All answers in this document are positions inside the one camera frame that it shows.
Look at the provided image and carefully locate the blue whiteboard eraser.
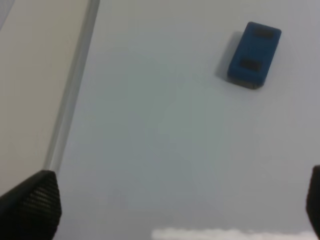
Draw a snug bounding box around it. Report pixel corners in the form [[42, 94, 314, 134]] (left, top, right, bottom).
[[227, 21, 282, 89]]

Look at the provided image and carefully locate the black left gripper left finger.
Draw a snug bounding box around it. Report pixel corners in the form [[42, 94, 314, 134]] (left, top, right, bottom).
[[0, 170, 62, 240]]

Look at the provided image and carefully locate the white whiteboard with aluminium frame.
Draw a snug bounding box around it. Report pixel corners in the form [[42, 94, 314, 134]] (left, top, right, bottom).
[[55, 0, 320, 240]]

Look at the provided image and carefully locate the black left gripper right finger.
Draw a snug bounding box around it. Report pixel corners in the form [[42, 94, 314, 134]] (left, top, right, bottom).
[[305, 165, 320, 239]]

